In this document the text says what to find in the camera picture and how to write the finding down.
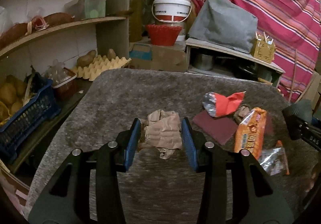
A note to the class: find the wooden shelf unit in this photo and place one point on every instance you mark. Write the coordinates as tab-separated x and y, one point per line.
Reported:
111	32

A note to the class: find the cardboard box blue print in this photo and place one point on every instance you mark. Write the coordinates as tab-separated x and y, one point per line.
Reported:
158	58

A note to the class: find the red plastic basket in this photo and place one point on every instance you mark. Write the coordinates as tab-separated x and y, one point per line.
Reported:
163	35

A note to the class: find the dark blue plastic crate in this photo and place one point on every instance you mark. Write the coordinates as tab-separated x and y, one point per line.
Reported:
44	106

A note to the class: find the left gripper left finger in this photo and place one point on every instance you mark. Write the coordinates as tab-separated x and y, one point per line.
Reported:
65	198

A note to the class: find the clear plastic wrapper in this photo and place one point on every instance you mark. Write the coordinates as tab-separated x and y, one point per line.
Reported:
274	161

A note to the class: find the grey wooden side cabinet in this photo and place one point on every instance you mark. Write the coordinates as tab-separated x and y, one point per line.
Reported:
215	60

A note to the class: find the white plastic bucket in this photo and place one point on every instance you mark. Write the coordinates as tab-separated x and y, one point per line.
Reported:
171	11

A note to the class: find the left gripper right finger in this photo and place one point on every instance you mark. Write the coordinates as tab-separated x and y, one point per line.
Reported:
236	187

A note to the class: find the tan cutlery holder box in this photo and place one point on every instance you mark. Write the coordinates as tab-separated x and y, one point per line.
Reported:
263	47

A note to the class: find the brown paper bag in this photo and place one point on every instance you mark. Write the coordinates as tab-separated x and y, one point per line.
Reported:
162	131

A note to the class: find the egg carton tray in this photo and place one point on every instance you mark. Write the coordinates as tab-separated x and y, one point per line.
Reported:
100	64

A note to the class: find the red paper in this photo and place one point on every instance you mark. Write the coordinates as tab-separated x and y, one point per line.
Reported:
227	105

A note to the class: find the orange snack packet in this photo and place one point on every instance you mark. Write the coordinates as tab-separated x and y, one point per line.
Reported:
250	132

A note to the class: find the silver blue snack wrapper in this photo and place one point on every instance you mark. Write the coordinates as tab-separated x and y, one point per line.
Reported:
209	103

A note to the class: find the grey shaggy table mat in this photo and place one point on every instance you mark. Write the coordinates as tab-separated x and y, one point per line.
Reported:
158	190

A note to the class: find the pink striped cloth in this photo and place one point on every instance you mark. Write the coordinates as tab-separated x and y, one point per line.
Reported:
294	26

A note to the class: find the small brown paper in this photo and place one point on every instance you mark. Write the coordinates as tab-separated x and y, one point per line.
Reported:
241	113

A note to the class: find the grey cloth cover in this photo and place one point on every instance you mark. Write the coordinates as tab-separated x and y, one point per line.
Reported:
226	24

